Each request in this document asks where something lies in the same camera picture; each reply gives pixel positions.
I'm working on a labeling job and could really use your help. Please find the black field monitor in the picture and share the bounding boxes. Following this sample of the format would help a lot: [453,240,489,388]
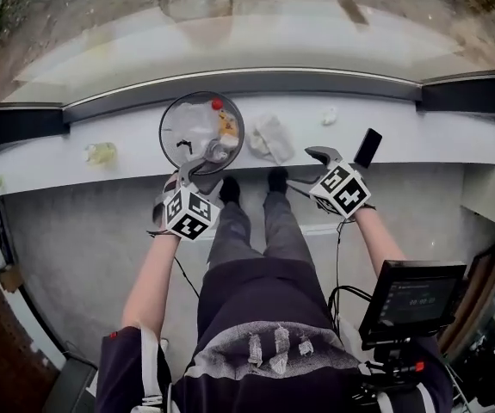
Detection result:
[357,259,468,353]

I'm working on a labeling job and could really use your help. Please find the clear plastic bottle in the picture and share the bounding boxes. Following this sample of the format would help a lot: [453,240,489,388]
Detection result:
[83,141,119,168]

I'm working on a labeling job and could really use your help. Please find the person's right forearm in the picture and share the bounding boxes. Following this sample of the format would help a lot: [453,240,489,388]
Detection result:
[351,205,407,284]

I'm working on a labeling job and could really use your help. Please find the clear plastic bin liner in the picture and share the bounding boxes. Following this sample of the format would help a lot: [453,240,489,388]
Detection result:
[163,101,220,163]

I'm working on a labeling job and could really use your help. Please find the shelf of equipment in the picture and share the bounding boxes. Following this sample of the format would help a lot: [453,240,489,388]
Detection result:
[457,273,495,410]

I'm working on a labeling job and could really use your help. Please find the white cloth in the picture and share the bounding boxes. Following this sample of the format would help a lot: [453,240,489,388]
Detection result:
[246,113,296,166]

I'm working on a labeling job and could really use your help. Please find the person's right black shoe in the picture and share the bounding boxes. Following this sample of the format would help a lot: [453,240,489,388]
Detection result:
[267,167,290,195]

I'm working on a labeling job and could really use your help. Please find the person's black shoe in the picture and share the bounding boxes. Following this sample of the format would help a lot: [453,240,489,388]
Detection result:
[219,176,243,207]
[267,167,290,195]

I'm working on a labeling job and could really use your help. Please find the yellow food wrapper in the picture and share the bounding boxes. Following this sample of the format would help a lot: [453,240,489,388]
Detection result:
[217,109,239,139]

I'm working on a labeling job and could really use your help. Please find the black cable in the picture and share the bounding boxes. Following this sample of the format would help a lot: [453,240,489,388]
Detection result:
[171,254,201,300]
[326,217,373,335]

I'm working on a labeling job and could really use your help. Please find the person's leg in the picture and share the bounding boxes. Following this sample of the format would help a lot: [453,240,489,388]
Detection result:
[206,200,266,270]
[262,190,317,270]

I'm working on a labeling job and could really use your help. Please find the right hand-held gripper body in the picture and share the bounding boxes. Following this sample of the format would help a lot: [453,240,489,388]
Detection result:
[308,158,372,220]

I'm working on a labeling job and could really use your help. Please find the small cardboard box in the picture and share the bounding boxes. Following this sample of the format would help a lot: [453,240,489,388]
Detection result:
[0,263,25,294]

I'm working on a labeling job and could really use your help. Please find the dark window frame rail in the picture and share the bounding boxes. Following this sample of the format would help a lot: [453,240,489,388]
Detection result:
[0,68,495,154]

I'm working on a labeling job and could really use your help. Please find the person's left leg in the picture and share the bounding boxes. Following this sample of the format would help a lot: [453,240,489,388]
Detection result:
[206,200,266,270]

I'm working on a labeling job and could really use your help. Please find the person's left forearm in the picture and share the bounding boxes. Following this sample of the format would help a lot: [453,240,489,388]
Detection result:
[119,228,184,342]

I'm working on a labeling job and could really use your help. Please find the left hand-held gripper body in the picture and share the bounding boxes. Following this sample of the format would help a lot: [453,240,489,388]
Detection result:
[153,169,225,243]

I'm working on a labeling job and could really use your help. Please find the black mesh trash bin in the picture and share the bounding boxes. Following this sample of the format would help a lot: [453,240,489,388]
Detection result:
[158,90,246,176]

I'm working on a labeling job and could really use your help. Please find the person's right leg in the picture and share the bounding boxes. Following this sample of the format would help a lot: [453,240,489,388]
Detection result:
[262,190,317,270]

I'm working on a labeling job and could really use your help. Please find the black monitor mount rig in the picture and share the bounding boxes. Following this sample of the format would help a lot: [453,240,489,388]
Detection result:
[352,345,430,413]

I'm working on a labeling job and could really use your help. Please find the black smartphone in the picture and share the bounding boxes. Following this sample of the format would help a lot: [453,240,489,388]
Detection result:
[353,127,384,170]

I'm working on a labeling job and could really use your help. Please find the white shoulder strap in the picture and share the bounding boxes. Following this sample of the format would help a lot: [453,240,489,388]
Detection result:
[139,323,164,409]

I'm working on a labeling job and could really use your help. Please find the wooden frame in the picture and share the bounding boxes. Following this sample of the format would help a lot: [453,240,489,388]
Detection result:
[438,242,495,354]

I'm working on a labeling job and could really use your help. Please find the person's dark torso clothing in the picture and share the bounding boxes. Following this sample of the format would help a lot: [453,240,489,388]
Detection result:
[95,256,455,413]

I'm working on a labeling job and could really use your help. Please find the person's left black shoe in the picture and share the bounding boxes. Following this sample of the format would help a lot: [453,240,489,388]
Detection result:
[219,176,243,207]

